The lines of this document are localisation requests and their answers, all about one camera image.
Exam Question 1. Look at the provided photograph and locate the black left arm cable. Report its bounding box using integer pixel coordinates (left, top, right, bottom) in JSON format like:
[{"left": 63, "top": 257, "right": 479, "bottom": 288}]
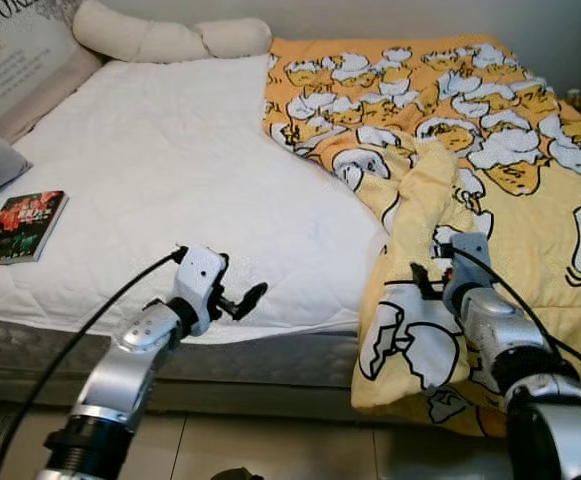
[{"left": 0, "top": 250, "right": 186, "bottom": 480}]

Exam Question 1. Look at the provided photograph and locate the dark robot foot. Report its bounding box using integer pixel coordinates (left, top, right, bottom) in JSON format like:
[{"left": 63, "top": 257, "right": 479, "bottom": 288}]
[{"left": 210, "top": 466, "right": 266, "bottom": 480}]

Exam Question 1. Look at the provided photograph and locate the grey bed base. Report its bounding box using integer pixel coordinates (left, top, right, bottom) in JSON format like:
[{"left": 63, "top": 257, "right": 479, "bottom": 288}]
[{"left": 0, "top": 315, "right": 371, "bottom": 411}]

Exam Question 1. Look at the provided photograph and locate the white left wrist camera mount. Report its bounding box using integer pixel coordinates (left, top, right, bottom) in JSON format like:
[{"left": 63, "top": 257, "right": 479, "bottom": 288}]
[{"left": 173, "top": 246, "right": 227, "bottom": 337}]

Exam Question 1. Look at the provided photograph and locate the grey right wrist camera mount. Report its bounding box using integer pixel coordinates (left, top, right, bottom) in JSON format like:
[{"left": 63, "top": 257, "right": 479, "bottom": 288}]
[{"left": 440, "top": 232, "right": 493, "bottom": 316}]

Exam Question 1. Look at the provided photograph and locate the white quilted mattress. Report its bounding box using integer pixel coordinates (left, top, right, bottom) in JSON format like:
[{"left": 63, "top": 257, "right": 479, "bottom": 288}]
[{"left": 0, "top": 52, "right": 391, "bottom": 346}]

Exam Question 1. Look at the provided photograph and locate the printed padded headboard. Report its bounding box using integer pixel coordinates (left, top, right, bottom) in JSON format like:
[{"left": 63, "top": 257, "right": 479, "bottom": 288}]
[{"left": 0, "top": 0, "right": 106, "bottom": 141}]

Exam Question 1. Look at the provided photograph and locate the dark green cover book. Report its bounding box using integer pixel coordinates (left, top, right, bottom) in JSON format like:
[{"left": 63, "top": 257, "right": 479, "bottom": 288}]
[{"left": 0, "top": 190, "right": 69, "bottom": 267}]

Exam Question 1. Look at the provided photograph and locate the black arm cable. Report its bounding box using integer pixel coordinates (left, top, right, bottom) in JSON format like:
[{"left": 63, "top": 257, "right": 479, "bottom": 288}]
[
  {"left": 0, "top": 250, "right": 186, "bottom": 480},
  {"left": 450, "top": 245, "right": 581, "bottom": 391}
]

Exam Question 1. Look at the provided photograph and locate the beige bolster pillow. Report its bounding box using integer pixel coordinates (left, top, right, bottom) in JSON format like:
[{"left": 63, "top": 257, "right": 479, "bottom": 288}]
[{"left": 72, "top": 0, "right": 273, "bottom": 64}]

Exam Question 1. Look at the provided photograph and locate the yellow cartoon egg blanket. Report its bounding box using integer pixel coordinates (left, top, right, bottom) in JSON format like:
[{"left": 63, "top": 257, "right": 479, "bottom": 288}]
[{"left": 262, "top": 35, "right": 581, "bottom": 441}]

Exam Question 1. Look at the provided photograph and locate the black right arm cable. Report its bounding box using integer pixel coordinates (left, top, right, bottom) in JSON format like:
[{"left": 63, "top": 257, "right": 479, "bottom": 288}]
[{"left": 450, "top": 245, "right": 581, "bottom": 391}]

